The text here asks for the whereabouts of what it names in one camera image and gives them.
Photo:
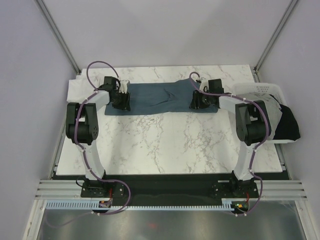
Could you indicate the aluminium rail right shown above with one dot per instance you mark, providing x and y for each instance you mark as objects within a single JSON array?
[{"x": 283, "y": 190}]

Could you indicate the aluminium frame post left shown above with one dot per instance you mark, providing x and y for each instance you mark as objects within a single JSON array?
[{"x": 58, "y": 35}]

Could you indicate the white plastic laundry basket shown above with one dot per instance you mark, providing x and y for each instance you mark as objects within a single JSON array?
[{"x": 241, "y": 89}]

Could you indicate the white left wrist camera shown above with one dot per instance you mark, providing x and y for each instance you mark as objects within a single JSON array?
[{"x": 123, "y": 89}]

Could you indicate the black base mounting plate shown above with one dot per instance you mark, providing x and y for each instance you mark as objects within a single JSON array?
[{"x": 170, "y": 189}]

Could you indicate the white slotted cable duct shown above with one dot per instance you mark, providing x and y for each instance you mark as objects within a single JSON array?
[{"x": 99, "y": 205}]

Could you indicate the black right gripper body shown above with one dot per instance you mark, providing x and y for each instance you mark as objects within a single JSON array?
[{"x": 203, "y": 99}]

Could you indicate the grey t shirt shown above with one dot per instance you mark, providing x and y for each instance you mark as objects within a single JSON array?
[{"x": 273, "y": 109}]

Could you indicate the folded white t shirt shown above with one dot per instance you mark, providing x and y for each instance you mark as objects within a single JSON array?
[{"x": 79, "y": 89}]

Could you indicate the aluminium frame post right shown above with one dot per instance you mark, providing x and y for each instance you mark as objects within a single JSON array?
[{"x": 276, "y": 34}]

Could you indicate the black t shirt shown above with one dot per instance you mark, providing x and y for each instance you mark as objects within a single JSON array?
[{"x": 287, "y": 128}]

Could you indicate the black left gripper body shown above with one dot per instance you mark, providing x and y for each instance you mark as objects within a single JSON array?
[{"x": 121, "y": 100}]

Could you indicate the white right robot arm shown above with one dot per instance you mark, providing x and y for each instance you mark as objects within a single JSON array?
[{"x": 252, "y": 123}]

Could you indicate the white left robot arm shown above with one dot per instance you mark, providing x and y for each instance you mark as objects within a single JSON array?
[{"x": 82, "y": 126}]

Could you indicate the blue t shirt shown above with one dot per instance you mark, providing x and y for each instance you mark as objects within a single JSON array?
[{"x": 158, "y": 98}]

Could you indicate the aluminium frame post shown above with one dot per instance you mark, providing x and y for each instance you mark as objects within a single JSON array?
[
  {"x": 276, "y": 34},
  {"x": 58, "y": 35}
]

